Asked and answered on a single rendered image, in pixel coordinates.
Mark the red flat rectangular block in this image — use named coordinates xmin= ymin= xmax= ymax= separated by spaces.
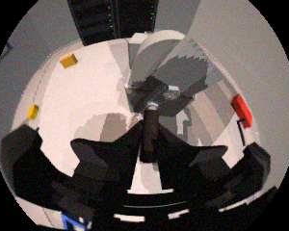
xmin=230 ymin=93 xmax=252 ymax=130

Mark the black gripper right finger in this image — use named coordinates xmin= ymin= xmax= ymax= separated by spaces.
xmin=156 ymin=122 xmax=228 ymax=190

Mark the short yellow cylinder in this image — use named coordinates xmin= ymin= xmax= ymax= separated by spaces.
xmin=28 ymin=104 xmax=38 ymax=119

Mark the yellow-brown rectangular block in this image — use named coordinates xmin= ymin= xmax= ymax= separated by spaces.
xmin=60 ymin=54 xmax=78 ymax=68

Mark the blue c-clamp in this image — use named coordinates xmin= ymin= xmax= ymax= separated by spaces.
xmin=61 ymin=212 xmax=90 ymax=231

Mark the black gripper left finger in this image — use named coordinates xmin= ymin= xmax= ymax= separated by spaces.
xmin=70 ymin=119 xmax=144 ymax=190

